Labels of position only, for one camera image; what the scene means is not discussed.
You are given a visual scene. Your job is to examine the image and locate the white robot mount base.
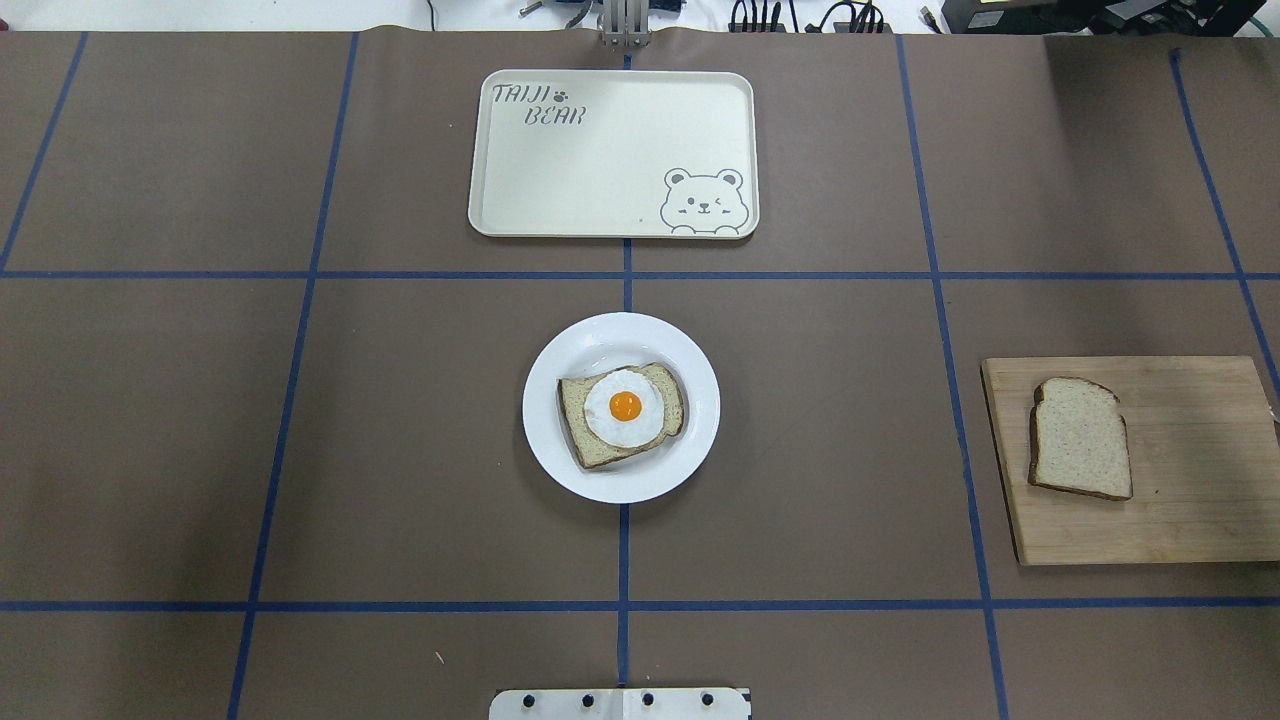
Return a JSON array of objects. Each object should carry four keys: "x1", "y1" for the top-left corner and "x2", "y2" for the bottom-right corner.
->
[{"x1": 488, "y1": 687, "x2": 753, "y2": 719}]

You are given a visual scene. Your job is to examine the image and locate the bread slice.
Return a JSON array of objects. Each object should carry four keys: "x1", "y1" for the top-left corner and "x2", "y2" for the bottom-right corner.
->
[
  {"x1": 557, "y1": 363, "x2": 685, "y2": 470},
  {"x1": 1028, "y1": 377, "x2": 1133, "y2": 502}
]

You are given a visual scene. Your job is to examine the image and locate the fried egg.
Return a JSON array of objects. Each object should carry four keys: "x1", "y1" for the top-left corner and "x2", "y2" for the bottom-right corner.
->
[{"x1": 582, "y1": 369, "x2": 666, "y2": 448}]

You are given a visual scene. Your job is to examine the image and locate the aluminium frame post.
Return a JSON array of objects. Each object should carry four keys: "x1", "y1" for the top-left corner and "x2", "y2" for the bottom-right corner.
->
[{"x1": 598, "y1": 0, "x2": 652, "y2": 49}]

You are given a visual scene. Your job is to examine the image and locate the white round plate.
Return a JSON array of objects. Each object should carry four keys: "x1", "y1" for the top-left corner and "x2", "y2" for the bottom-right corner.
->
[{"x1": 522, "y1": 313, "x2": 721, "y2": 503}]

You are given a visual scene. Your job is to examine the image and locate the wooden cutting board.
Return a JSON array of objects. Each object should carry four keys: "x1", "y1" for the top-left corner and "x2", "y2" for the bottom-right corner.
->
[{"x1": 980, "y1": 356, "x2": 1279, "y2": 566}]

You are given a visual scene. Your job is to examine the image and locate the cream bear serving tray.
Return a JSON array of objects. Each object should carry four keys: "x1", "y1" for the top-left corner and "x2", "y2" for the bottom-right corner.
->
[{"x1": 468, "y1": 69, "x2": 760, "y2": 240}]

